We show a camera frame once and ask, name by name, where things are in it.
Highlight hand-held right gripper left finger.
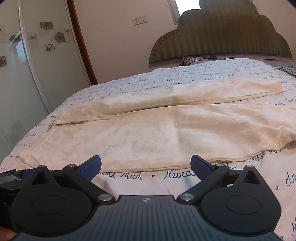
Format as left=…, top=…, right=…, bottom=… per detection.
left=29, top=155, right=116, bottom=205

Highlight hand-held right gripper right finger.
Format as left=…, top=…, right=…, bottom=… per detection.
left=177, top=155, right=262, bottom=205

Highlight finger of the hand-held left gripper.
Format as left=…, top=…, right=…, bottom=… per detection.
left=16, top=169, right=37, bottom=180

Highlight cream pants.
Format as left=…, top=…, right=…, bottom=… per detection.
left=20, top=77, right=296, bottom=173

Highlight wardrobe with flower-print sliding doors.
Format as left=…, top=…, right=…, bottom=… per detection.
left=0, top=0, right=92, bottom=164

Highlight white script-print bed cover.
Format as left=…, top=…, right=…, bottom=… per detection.
left=0, top=58, right=296, bottom=241

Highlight patterned pillow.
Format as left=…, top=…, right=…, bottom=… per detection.
left=181, top=56, right=220, bottom=67

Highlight dark patterned cloth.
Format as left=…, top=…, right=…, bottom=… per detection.
left=277, top=66, right=296, bottom=77

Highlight green padded headboard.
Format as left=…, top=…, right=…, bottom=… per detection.
left=148, top=0, right=292, bottom=64

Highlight window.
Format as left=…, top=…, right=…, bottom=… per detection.
left=168, top=0, right=202, bottom=16

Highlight black charger cable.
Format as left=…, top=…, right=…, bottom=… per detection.
left=185, top=55, right=218, bottom=64

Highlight brown wooden door frame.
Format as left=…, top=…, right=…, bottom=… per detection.
left=67, top=0, right=99, bottom=85

